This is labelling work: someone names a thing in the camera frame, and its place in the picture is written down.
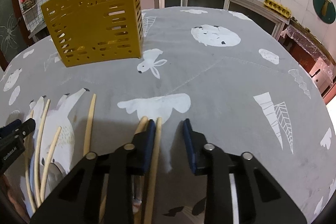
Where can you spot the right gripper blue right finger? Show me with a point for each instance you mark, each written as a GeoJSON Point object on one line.
{"type": "Point", "coordinates": [260, 198]}

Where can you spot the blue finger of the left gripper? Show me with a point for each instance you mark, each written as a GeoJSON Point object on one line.
{"type": "Point", "coordinates": [10, 127]}
{"type": "Point", "coordinates": [23, 130]}

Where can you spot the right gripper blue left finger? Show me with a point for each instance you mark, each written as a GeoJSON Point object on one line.
{"type": "Point", "coordinates": [77, 198]}

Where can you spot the bamboo chopstick pair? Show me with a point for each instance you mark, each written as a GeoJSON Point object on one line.
{"type": "Point", "coordinates": [148, 214]}
{"type": "Point", "coordinates": [141, 126]}

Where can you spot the green frog handle fork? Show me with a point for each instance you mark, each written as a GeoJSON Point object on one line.
{"type": "Point", "coordinates": [137, 191]}

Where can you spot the kitchen counter with cabinets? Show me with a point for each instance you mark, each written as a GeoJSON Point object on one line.
{"type": "Point", "coordinates": [269, 20]}

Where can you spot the dark wooden glass door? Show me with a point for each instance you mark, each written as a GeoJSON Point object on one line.
{"type": "Point", "coordinates": [14, 33]}

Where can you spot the grey polar bear tablecloth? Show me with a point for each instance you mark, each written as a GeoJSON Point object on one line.
{"type": "Point", "coordinates": [235, 83]}

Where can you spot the yellow perforated utensil holder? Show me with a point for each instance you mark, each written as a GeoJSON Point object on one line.
{"type": "Point", "coordinates": [90, 31]}

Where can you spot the plastic covered side table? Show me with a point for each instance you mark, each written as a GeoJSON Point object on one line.
{"type": "Point", "coordinates": [311, 54]}

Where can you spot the yellow egg tray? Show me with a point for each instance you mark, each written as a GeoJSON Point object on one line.
{"type": "Point", "coordinates": [279, 8]}

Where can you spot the green round wall board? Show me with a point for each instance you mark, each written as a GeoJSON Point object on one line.
{"type": "Point", "coordinates": [325, 9]}

